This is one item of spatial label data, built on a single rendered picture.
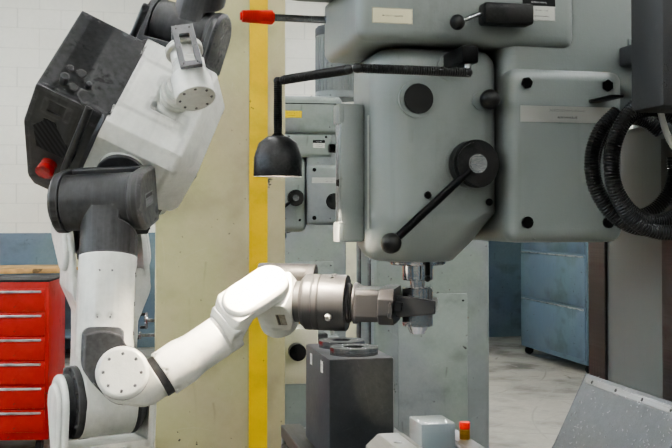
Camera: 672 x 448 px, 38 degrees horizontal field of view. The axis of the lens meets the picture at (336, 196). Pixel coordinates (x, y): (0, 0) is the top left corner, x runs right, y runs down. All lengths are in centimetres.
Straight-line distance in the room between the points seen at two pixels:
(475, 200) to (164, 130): 54
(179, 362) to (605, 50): 80
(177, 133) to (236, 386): 169
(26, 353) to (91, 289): 447
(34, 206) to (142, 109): 883
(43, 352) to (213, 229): 291
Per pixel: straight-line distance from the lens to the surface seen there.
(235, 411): 326
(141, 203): 154
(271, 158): 142
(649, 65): 131
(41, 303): 594
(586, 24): 154
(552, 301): 936
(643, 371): 167
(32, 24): 1067
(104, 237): 154
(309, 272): 157
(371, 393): 179
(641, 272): 166
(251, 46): 325
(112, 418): 199
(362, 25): 141
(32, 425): 605
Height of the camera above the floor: 138
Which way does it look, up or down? 1 degrees up
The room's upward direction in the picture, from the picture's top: straight up
